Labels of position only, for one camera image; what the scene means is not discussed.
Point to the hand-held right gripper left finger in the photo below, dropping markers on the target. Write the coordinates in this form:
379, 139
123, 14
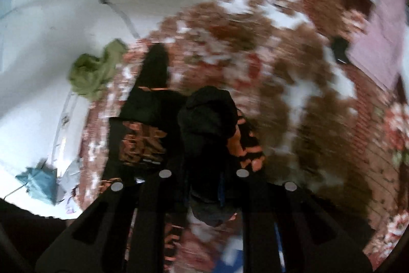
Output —
150, 215

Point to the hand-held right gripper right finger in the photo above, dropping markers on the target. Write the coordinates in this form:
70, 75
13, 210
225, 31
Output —
258, 215

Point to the black garment with orange print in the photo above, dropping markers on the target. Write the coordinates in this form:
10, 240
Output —
204, 119

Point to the teal cloth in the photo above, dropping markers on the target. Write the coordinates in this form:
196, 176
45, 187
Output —
38, 183

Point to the brown floral blanket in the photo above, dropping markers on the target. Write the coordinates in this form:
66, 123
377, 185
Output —
287, 74

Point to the green cloth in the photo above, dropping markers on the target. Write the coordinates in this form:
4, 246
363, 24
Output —
92, 71

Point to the small black object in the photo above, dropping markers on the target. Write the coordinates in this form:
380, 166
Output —
340, 50

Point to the pale pink cloth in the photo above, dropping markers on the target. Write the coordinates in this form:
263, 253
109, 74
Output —
380, 36

